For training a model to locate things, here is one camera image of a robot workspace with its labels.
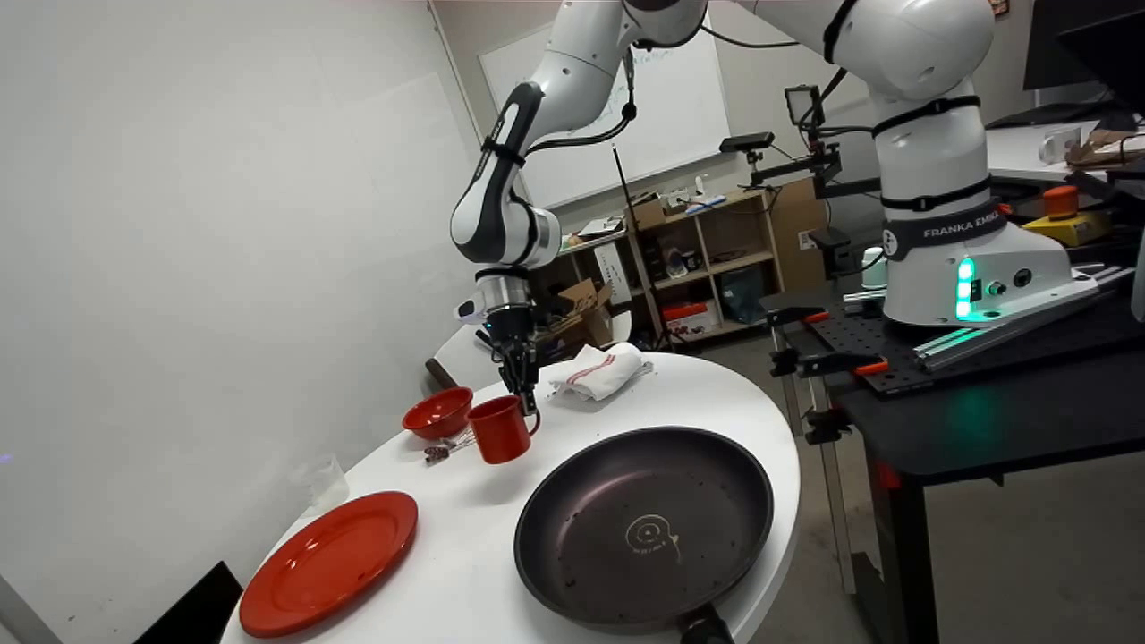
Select red white box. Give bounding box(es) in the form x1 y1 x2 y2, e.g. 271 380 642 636
658 300 720 344

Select small open cardboard box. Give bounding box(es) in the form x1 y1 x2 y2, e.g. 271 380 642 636
538 281 618 364

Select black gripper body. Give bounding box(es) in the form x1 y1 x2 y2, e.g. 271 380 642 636
476 300 545 364

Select aluminium rail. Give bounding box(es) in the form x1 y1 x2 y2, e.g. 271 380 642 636
910 263 1136 370

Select red plastic bowl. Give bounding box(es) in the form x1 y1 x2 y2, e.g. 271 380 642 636
402 383 476 444

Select black monitor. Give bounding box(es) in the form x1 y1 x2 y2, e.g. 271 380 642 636
1018 0 1145 93

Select red plastic cup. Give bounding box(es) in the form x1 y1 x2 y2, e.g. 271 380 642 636
464 395 545 468

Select white folded cloth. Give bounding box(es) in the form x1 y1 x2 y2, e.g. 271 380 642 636
547 339 655 408

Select red emergency stop button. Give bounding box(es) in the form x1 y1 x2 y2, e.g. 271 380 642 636
1037 184 1085 221

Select wooden shelf unit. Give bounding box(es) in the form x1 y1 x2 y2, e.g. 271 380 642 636
624 190 782 351

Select tall brown cardboard box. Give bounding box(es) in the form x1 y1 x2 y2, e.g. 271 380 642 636
766 173 834 297

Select red plastic plate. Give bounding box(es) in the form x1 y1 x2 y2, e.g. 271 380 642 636
235 489 421 640

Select camera light on stand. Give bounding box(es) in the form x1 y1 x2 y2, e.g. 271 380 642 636
715 81 845 192

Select black orange clamp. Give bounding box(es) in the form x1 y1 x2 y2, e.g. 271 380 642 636
766 306 837 380
798 405 859 448

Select black robot table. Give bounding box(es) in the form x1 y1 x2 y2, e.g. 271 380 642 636
762 281 1145 644

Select folded white chairs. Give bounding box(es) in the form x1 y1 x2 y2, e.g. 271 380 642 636
421 313 504 395

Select low dark desk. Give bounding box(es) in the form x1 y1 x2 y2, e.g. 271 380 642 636
541 226 638 309

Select black frying pan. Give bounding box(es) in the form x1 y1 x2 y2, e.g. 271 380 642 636
512 427 777 644

